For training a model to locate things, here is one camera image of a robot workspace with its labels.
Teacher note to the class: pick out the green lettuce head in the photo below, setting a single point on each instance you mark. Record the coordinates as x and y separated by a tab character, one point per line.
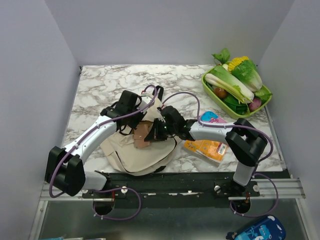
247	73

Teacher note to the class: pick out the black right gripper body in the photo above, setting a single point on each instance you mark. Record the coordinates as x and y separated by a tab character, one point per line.
161	129

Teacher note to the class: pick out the blue shark pencil case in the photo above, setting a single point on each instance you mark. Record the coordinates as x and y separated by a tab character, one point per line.
267	227

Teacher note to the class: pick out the yellow orange paperback book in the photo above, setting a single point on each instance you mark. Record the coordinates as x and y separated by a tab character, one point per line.
211	150

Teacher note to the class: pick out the napa cabbage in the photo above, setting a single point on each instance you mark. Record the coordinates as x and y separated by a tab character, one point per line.
222	78

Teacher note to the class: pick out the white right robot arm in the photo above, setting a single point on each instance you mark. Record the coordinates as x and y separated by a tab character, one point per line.
246	142

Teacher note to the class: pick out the purple onion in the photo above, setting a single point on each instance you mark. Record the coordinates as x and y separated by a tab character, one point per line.
255	104

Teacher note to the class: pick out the cream canvas backpack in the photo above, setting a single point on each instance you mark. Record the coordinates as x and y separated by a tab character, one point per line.
124	157

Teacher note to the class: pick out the green leaf sprig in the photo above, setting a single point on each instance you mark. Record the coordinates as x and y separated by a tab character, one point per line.
223	57

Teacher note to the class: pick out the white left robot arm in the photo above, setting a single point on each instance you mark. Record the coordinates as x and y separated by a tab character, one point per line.
65	171

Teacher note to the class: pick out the brown mushroom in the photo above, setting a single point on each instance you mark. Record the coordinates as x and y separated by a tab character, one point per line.
220	93

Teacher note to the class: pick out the green plastic vegetable tray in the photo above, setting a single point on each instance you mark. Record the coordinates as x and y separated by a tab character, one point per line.
209	89

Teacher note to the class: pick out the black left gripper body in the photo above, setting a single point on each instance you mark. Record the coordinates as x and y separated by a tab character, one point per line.
134	119

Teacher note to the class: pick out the pink blue pencil case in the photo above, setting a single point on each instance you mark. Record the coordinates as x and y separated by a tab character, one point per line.
211	117

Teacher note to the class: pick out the tan leather card wallet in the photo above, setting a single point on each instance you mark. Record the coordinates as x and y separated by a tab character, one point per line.
140	133

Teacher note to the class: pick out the yellow corn cob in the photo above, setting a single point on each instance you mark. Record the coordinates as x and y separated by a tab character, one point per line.
235	62

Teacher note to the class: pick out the aluminium frame rail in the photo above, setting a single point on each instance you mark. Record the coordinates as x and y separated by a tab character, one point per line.
277	188

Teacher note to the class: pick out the dark green leafy vegetable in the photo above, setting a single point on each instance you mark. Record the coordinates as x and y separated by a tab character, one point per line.
236	106

